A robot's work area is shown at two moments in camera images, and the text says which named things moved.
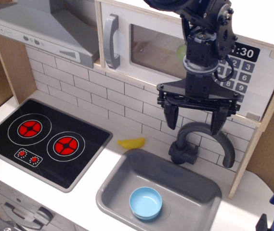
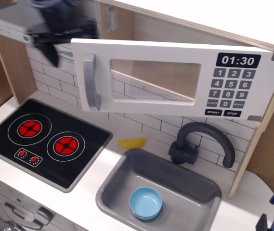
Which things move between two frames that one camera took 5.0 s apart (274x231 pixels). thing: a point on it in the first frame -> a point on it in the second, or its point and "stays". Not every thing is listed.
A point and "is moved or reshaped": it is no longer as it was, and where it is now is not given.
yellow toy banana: [132, 143] stays
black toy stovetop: [47, 144] stays
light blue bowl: [145, 202] stays
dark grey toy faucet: [180, 152] stays
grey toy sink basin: [190, 199] stays
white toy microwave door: [147, 43] is moved or reshaped
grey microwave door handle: [111, 24] -> [89, 65]
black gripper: [198, 90] -> [62, 20]
